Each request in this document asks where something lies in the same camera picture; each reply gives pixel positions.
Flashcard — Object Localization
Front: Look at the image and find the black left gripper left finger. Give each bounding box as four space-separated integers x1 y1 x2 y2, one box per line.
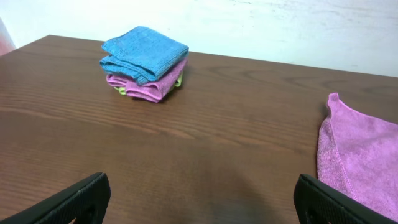
1 172 111 224

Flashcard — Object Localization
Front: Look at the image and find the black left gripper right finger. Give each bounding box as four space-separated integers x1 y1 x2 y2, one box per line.
294 174 397 224

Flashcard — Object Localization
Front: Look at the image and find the large purple cloth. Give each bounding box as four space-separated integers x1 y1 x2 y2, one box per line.
317 93 397 221

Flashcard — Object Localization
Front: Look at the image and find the folded green cloth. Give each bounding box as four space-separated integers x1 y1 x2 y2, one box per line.
113 70 183 96

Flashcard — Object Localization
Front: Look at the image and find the folded purple cloth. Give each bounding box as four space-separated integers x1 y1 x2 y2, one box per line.
106 58 188 104

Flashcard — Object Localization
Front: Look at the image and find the folded blue cloth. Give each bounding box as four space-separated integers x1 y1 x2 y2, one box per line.
99 26 189 85

